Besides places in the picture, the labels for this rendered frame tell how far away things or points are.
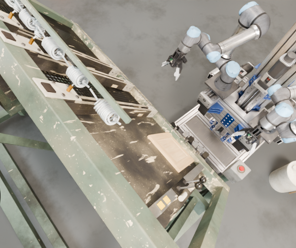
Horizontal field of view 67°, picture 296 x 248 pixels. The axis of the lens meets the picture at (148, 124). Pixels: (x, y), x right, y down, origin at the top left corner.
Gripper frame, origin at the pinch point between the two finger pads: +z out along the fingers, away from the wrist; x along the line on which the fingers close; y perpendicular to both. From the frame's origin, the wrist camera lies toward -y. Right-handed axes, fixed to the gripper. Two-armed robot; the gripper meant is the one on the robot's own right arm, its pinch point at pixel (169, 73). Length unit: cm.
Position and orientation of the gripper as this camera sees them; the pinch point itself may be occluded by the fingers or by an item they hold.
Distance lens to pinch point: 164.5
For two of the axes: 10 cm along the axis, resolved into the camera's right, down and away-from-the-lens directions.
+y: -6.4, 2.8, -7.1
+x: 6.3, 7.2, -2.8
